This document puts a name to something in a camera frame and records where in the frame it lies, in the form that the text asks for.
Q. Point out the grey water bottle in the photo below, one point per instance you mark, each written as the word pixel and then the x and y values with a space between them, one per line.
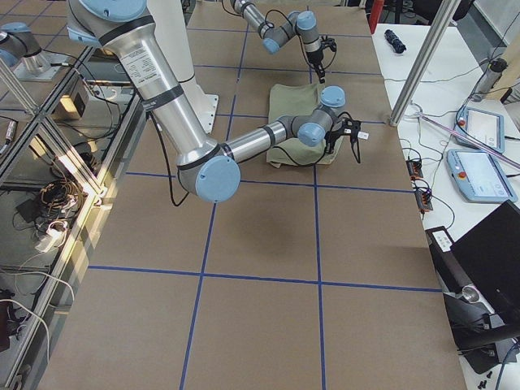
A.
pixel 492 74

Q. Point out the olive green long-sleeve shirt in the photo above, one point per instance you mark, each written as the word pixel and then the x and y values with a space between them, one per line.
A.
pixel 287 100

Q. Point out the near blue teach pendant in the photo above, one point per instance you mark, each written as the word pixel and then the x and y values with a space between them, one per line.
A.
pixel 479 177

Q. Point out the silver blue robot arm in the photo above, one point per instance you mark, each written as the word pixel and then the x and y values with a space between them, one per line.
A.
pixel 205 167
pixel 277 29

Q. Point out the orange black circuit board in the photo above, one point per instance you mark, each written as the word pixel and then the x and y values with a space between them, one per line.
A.
pixel 414 167

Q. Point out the blue teach pendant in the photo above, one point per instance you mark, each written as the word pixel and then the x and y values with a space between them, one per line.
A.
pixel 480 125
pixel 479 177

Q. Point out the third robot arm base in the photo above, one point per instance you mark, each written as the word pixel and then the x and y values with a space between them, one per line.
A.
pixel 21 50

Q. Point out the aluminium frame post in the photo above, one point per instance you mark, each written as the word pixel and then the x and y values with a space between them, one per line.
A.
pixel 433 38

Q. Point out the white paper price tag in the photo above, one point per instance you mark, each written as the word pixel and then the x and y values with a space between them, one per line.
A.
pixel 363 135

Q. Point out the folded dark blue umbrella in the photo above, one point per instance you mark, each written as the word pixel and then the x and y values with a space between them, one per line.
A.
pixel 394 41

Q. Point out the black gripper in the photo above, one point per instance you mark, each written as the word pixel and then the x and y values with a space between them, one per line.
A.
pixel 330 140
pixel 314 59

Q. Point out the far blue teach pendant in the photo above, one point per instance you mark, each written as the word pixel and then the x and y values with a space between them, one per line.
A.
pixel 480 125

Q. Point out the black laptop computer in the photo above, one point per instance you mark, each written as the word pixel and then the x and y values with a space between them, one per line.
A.
pixel 486 257

